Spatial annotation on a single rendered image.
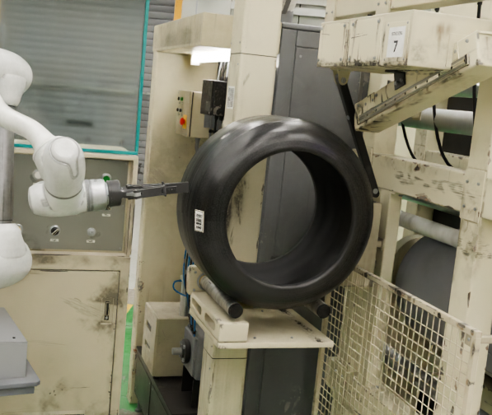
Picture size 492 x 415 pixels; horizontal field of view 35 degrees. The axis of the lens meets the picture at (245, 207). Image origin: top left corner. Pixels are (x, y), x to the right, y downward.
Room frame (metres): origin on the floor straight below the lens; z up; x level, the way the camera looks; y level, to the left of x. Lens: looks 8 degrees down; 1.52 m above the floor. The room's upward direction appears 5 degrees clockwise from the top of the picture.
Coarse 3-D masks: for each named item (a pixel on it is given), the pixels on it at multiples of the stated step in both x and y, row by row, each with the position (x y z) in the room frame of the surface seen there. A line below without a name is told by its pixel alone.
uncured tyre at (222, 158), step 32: (224, 128) 2.37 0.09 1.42; (256, 128) 2.22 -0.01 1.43; (288, 128) 2.24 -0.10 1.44; (320, 128) 2.28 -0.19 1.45; (192, 160) 2.35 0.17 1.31; (224, 160) 2.18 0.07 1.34; (256, 160) 2.18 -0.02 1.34; (320, 160) 2.54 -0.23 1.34; (352, 160) 2.29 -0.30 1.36; (192, 192) 2.21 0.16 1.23; (224, 192) 2.16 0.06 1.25; (320, 192) 2.55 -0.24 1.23; (352, 192) 2.28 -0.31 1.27; (192, 224) 2.19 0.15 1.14; (224, 224) 2.16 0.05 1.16; (320, 224) 2.56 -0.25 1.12; (352, 224) 2.30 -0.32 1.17; (192, 256) 2.29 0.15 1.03; (224, 256) 2.17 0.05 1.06; (288, 256) 2.53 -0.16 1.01; (320, 256) 2.52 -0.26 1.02; (352, 256) 2.30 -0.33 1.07; (224, 288) 2.21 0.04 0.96; (256, 288) 2.20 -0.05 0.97; (288, 288) 2.23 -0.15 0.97; (320, 288) 2.27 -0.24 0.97
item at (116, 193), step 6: (108, 180) 2.18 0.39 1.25; (114, 180) 2.18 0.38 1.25; (108, 186) 2.15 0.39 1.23; (114, 186) 2.16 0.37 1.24; (108, 192) 2.15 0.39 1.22; (114, 192) 2.15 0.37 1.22; (120, 192) 2.15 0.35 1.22; (126, 192) 2.15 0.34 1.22; (114, 198) 2.15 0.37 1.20; (120, 198) 2.16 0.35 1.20; (108, 204) 2.17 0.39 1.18; (114, 204) 2.16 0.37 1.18; (120, 204) 2.17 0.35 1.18
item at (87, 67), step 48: (0, 0) 2.66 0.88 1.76; (48, 0) 2.71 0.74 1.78; (96, 0) 2.76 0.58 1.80; (144, 0) 2.82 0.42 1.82; (0, 48) 2.66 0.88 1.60; (48, 48) 2.71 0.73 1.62; (96, 48) 2.77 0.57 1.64; (144, 48) 2.81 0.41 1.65; (48, 96) 2.72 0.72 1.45; (96, 96) 2.77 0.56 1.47; (96, 144) 2.77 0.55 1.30
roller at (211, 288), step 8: (200, 280) 2.50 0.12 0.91; (208, 280) 2.46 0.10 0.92; (208, 288) 2.41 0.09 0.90; (216, 288) 2.36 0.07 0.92; (216, 296) 2.32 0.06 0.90; (224, 296) 2.27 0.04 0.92; (224, 304) 2.23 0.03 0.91; (232, 304) 2.20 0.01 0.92; (232, 312) 2.19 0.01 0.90; (240, 312) 2.20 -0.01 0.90
